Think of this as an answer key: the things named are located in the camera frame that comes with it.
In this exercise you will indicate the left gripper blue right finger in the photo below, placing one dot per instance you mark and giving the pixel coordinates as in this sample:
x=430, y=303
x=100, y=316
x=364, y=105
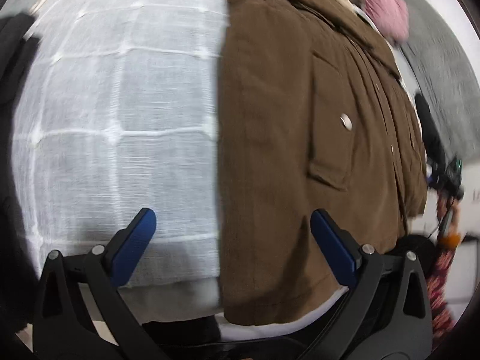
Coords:
x=339, y=248

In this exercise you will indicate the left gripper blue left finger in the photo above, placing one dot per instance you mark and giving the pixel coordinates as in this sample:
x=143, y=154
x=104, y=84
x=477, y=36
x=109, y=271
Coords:
x=127, y=246

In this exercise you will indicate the brown coat with fur collar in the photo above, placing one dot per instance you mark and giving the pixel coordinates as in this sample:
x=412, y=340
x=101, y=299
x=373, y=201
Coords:
x=313, y=115

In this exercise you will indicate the black folded garment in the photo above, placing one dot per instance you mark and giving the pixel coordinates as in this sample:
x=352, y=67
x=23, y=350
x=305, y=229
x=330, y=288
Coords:
x=430, y=135

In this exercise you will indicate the grey bed sheet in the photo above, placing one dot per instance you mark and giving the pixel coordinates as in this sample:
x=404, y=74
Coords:
x=200, y=298

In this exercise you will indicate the grey quilted headboard cushion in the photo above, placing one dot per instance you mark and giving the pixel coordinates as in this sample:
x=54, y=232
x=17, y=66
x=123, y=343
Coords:
x=445, y=77

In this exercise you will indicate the light blue checked blanket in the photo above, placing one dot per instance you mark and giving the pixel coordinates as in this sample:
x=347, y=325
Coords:
x=119, y=113

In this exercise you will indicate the pink velvet pillow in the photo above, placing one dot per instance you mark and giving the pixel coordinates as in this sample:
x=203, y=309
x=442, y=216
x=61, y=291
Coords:
x=390, y=18

